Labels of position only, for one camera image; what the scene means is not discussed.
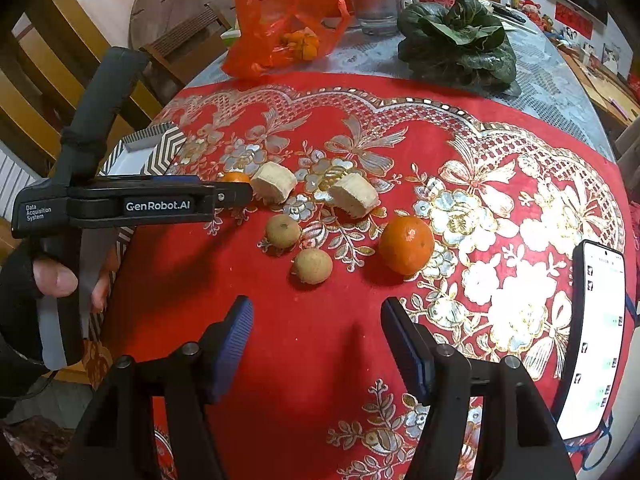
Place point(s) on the clear glass jar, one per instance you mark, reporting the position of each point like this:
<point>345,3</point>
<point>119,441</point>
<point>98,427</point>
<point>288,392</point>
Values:
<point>375,7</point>

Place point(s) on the red plastic bag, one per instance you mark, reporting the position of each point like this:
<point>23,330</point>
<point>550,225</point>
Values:
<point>265,15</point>

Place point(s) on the white tray with striped rim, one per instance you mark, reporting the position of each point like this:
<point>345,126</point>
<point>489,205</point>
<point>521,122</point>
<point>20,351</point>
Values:
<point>167,147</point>

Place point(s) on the brown longan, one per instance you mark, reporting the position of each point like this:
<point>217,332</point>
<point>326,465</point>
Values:
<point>282,231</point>
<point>312,266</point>

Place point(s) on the small orange mandarin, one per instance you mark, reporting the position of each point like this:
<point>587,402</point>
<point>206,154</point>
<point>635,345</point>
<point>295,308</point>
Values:
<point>406,245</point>
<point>291,41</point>
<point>310,48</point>

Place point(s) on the dark long object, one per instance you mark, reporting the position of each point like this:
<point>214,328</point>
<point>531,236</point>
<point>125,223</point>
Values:
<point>505,12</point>

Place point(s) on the green white tissue pack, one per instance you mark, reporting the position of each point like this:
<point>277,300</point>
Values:
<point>230,38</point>

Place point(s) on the dark leafy greens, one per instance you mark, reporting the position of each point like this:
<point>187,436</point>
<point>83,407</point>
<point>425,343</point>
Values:
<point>457,42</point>

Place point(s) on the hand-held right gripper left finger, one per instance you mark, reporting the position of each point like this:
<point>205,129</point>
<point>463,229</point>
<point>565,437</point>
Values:
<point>232,345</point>

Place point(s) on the grey lace tablecloth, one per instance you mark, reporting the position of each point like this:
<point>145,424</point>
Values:
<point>370,55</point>

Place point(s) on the smartphone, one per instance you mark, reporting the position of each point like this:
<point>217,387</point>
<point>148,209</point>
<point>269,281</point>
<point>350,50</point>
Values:
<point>595,340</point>

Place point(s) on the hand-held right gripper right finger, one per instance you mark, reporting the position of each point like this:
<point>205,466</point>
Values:
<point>407,355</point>

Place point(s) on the red paper banner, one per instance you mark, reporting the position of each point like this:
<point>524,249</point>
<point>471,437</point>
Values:
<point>574,20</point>

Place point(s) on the pale sugarcane piece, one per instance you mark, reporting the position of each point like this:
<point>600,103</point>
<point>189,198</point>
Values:
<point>272,182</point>
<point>352,195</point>

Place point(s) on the person's left hand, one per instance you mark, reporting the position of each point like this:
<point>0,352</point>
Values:
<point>52,280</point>

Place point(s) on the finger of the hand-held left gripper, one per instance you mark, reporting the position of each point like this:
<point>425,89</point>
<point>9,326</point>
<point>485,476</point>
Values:
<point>235,195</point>
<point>175,179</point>

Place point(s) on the wooden side table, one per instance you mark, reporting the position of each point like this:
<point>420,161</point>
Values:
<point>600,85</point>

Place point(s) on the dark patterned cloth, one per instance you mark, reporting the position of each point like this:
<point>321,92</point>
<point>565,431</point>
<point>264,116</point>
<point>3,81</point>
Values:
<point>35,445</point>

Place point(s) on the brown wooden chair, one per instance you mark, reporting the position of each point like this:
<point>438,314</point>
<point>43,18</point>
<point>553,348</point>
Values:
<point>190,40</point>

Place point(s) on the yellow wooden chair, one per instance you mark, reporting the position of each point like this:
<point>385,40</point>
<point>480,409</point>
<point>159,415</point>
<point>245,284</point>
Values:
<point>45,85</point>

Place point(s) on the red gold floral table mat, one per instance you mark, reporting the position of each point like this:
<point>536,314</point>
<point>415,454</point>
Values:
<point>325,320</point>

